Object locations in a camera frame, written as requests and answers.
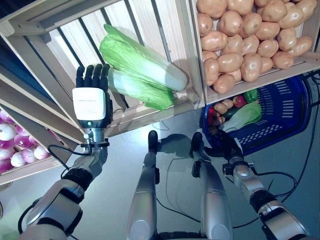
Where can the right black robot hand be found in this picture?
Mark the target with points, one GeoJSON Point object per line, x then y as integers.
{"type": "Point", "coordinates": [227, 147]}

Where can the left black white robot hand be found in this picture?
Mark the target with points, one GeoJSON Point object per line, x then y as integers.
{"type": "Point", "coordinates": [88, 105]}

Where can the green white napa cabbage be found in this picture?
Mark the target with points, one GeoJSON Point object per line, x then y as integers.
{"type": "Point", "coordinates": [145, 92]}
{"type": "Point", "coordinates": [145, 60]}
{"type": "Point", "coordinates": [243, 116]}

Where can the blue plastic shopping basket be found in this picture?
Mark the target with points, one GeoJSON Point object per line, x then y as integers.
{"type": "Point", "coordinates": [300, 107]}

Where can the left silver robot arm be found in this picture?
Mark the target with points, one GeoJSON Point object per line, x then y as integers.
{"type": "Point", "coordinates": [55, 207]}

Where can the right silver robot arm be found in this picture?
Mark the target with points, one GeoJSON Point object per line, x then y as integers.
{"type": "Point", "coordinates": [282, 217]}

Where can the woven straw basket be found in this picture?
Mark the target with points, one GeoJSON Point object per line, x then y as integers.
{"type": "Point", "coordinates": [5, 186]}

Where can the right black robot foot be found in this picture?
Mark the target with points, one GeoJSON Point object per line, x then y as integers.
{"type": "Point", "coordinates": [196, 140]}

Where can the black robot foot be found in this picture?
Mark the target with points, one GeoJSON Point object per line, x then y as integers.
{"type": "Point", "coordinates": [196, 140]}
{"type": "Point", "coordinates": [153, 138]}

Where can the dark green cucumber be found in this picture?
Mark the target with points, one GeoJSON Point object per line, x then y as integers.
{"type": "Point", "coordinates": [231, 113]}

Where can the red chili pepper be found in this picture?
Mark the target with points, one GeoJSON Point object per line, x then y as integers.
{"type": "Point", "coordinates": [211, 115]}

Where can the small red pepper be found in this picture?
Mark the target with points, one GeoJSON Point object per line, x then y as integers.
{"type": "Point", "coordinates": [239, 101]}

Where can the right silver robot leg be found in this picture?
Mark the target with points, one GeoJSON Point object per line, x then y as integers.
{"type": "Point", "coordinates": [215, 200]}

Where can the silver robot leg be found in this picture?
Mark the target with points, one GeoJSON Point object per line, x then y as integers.
{"type": "Point", "coordinates": [141, 207]}
{"type": "Point", "coordinates": [215, 200]}

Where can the small green bell pepper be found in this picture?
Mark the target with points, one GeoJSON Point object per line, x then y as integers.
{"type": "Point", "coordinates": [250, 95]}

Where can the purple white onion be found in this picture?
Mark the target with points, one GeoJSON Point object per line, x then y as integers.
{"type": "Point", "coordinates": [41, 152]}
{"type": "Point", "coordinates": [7, 132]}
{"type": "Point", "coordinates": [22, 141]}
{"type": "Point", "coordinates": [17, 158]}
{"type": "Point", "coordinates": [6, 153]}
{"type": "Point", "coordinates": [5, 165]}
{"type": "Point", "coordinates": [28, 155]}

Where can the left black robot foot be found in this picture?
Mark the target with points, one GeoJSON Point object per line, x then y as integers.
{"type": "Point", "coordinates": [153, 138]}

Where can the wooden slat crate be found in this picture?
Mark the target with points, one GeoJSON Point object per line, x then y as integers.
{"type": "Point", "coordinates": [262, 82]}
{"type": "Point", "coordinates": [25, 172]}
{"type": "Point", "coordinates": [175, 30]}

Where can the black robot pelvis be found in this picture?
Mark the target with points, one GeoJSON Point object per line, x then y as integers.
{"type": "Point", "coordinates": [180, 236]}

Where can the left silver robot leg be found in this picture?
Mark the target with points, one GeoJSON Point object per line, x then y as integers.
{"type": "Point", "coordinates": [141, 207]}

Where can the wooden display shelf frame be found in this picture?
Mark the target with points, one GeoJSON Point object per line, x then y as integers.
{"type": "Point", "coordinates": [32, 100]}

